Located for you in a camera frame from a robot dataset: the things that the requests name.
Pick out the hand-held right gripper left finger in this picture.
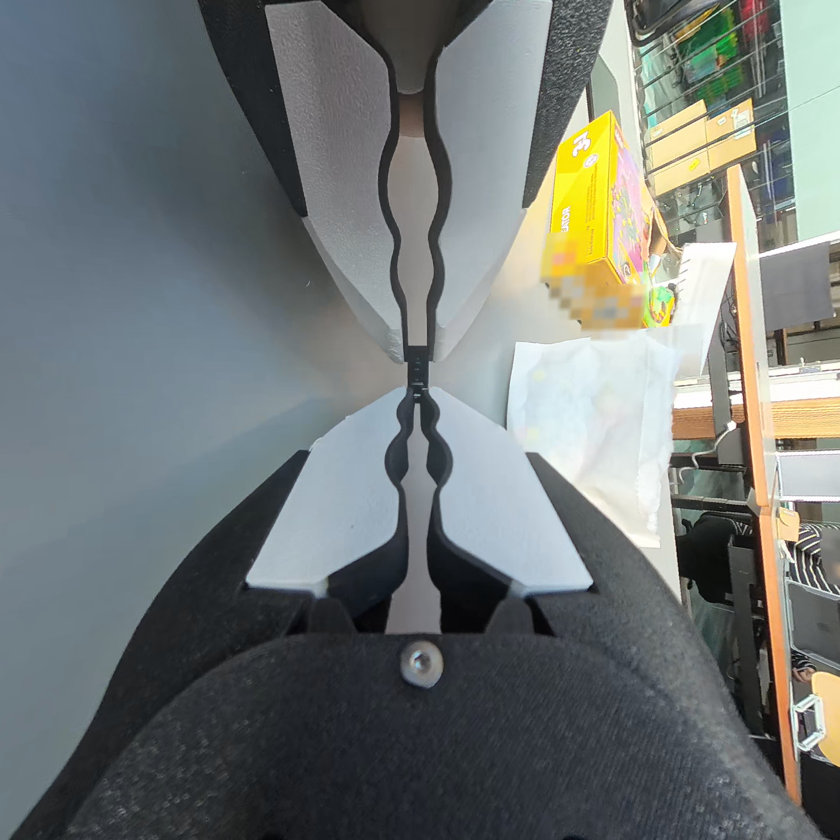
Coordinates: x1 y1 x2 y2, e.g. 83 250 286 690
246 387 416 618

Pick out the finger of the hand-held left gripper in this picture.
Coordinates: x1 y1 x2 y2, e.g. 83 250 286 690
266 0 413 366
425 0 553 363

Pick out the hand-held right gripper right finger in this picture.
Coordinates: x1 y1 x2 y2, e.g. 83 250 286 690
420 387 593 618

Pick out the large yellow lego box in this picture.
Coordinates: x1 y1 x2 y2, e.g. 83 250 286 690
541 110 677 326

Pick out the full white paper bag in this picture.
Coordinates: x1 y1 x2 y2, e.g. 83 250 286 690
505 325 677 549

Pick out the cardboard box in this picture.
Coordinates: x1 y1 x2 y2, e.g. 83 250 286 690
705 98 756 168
646 101 710 194

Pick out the torn white paper bag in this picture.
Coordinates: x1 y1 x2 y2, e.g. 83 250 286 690
669 241 739 329

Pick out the grey desk monitor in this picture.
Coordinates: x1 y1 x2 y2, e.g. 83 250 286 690
760 239 834 329
774 453 840 503

